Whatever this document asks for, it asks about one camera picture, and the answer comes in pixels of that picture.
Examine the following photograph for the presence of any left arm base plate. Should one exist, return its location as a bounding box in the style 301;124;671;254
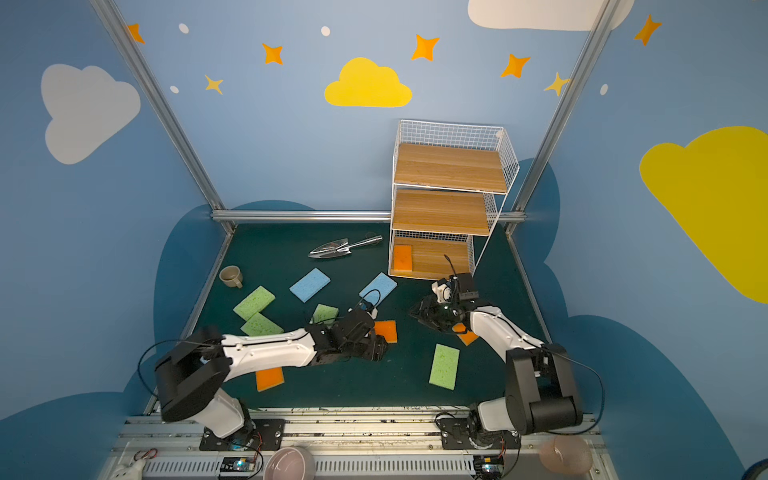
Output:
199;419;286;452

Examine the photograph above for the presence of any white power plug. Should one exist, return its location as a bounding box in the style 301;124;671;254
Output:
109;459;146;480

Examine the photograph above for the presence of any blue sponge near shelf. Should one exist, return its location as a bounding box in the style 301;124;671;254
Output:
359;273;397;306

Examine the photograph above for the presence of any white wire wooden shelf rack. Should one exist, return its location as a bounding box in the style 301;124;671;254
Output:
388;119;520;281

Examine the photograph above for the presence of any green sponge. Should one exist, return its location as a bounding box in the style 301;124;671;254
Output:
241;312;284;337
233;286;275;321
428;344;460;390
310;304;339;325

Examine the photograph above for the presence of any right green circuit board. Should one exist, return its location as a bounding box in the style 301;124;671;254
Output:
472;455;505;480

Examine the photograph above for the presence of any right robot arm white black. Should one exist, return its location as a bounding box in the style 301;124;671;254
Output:
409;273;605;443

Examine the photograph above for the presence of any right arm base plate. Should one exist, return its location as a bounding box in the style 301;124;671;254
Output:
434;415;521;450

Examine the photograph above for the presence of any silver metal scoop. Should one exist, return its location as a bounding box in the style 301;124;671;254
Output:
308;235;383;260

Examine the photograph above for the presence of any beige ceramic mug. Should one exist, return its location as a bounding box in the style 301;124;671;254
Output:
218;265;243;289

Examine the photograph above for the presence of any pink plastic cup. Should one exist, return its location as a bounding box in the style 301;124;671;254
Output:
539;436;593;475

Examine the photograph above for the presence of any left green circuit board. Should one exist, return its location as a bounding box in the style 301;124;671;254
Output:
217;456;257;479

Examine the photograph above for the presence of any green circuit board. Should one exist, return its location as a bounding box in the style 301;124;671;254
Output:
472;455;505;480
217;456;257;479

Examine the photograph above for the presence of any blue sponge left centre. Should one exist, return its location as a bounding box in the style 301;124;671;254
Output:
289;268;330;303

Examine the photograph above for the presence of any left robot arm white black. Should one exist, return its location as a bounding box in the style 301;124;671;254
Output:
154;303;388;449

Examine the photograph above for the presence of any pink bowl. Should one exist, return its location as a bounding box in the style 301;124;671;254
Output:
263;447;316;480

